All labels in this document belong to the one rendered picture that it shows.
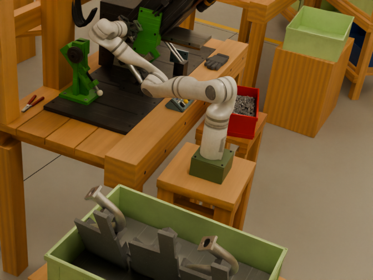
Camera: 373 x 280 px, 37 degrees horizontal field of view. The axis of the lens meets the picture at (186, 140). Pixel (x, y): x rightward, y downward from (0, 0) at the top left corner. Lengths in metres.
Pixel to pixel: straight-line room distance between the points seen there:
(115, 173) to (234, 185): 0.47
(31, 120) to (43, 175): 1.21
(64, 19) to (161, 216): 1.11
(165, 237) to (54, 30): 1.37
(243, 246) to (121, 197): 0.46
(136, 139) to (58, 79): 0.57
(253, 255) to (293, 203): 1.81
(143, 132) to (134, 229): 0.56
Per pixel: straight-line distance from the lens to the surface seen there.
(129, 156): 2.22
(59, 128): 2.43
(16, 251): 2.89
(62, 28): 2.63
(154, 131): 2.39
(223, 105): 2.12
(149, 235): 1.94
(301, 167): 4.02
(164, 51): 3.18
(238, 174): 2.28
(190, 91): 2.15
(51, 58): 2.68
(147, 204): 1.93
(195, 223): 1.88
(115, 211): 1.58
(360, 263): 3.37
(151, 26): 2.66
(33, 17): 2.59
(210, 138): 2.14
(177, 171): 2.24
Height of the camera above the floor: 2.13
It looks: 31 degrees down
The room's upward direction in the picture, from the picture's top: 7 degrees clockwise
